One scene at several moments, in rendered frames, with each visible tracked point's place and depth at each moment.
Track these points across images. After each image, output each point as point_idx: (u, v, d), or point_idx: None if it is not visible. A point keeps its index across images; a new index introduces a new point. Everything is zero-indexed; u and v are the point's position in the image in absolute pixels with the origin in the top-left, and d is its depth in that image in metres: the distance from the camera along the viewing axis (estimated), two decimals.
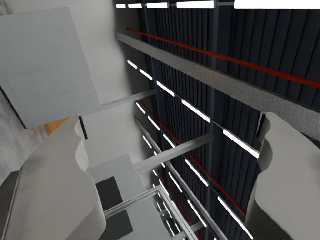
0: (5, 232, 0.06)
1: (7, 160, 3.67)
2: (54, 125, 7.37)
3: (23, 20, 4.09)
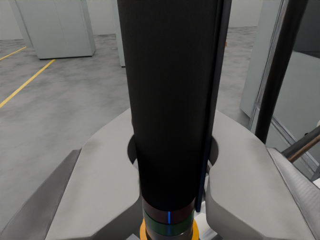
0: (59, 202, 0.06)
1: None
2: None
3: (120, 27, 5.03)
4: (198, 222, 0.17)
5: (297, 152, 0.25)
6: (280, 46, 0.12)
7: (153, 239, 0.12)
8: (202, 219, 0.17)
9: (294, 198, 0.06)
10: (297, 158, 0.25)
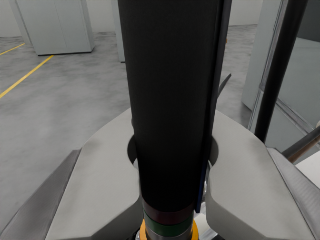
0: (59, 202, 0.06)
1: None
2: None
3: (119, 21, 4.96)
4: (198, 222, 0.17)
5: (296, 153, 0.25)
6: (279, 48, 0.12)
7: (153, 239, 0.12)
8: (202, 220, 0.17)
9: (294, 198, 0.06)
10: (297, 159, 0.25)
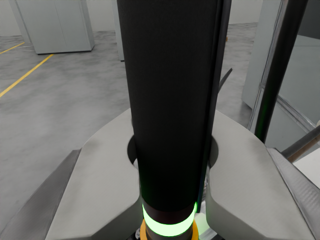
0: (59, 202, 0.06)
1: None
2: None
3: (119, 20, 4.94)
4: (198, 222, 0.17)
5: (296, 152, 0.25)
6: (279, 48, 0.12)
7: (154, 239, 0.12)
8: (202, 219, 0.17)
9: (294, 198, 0.06)
10: (297, 158, 0.25)
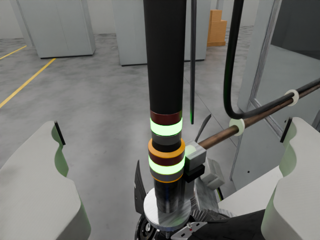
0: None
1: (216, 80, 4.57)
2: (216, 37, 7.58)
3: (120, 26, 5.11)
4: (186, 148, 0.25)
5: (263, 113, 0.33)
6: (232, 26, 0.20)
7: (157, 142, 0.21)
8: (189, 147, 0.26)
9: None
10: (263, 118, 0.33)
